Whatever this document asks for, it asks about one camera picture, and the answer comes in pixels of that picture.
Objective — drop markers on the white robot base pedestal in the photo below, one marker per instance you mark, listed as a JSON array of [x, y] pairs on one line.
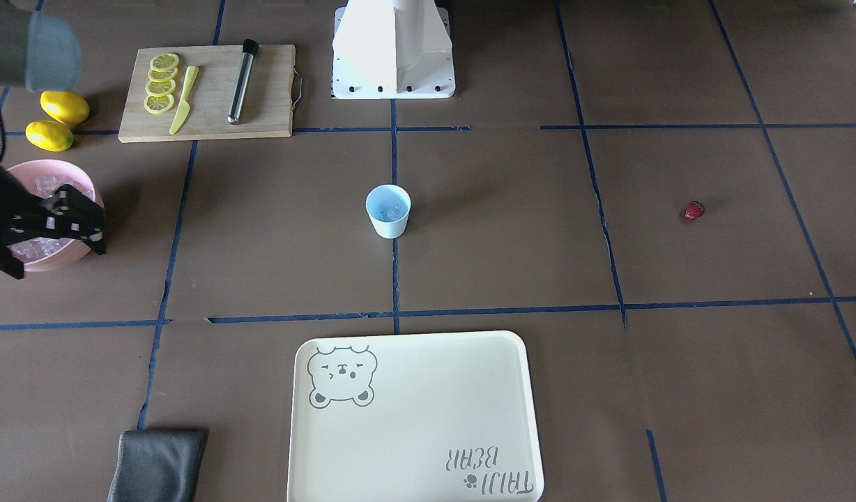
[[386, 50]]

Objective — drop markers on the yellow plastic knife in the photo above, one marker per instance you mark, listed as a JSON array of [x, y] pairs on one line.
[[183, 107]]

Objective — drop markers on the red strawberry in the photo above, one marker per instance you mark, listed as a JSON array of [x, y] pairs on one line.
[[694, 210]]

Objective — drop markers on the dark grey folded cloth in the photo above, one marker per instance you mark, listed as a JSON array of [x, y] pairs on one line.
[[158, 465]]

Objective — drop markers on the wooden cutting board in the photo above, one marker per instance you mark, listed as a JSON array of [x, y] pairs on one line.
[[267, 105]]

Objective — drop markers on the cream bear tray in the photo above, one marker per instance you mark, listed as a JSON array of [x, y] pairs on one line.
[[417, 417]]

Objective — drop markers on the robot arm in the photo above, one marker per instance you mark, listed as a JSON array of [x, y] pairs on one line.
[[41, 52]]

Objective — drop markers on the pink bowl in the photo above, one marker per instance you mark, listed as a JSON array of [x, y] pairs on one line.
[[26, 170]]

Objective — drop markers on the yellow lemon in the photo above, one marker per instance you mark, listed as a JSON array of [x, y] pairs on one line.
[[49, 135], [66, 107]]

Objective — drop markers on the steel rod muddler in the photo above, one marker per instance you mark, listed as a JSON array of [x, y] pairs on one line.
[[249, 51]]

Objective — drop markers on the lemon slice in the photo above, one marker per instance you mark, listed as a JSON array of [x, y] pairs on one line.
[[164, 88], [159, 76], [158, 104], [164, 62]]

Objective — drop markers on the clear ice cubes pile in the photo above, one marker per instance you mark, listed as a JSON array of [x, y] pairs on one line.
[[48, 254]]

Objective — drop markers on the blue plastic cup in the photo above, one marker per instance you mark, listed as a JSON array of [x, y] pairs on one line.
[[388, 207]]

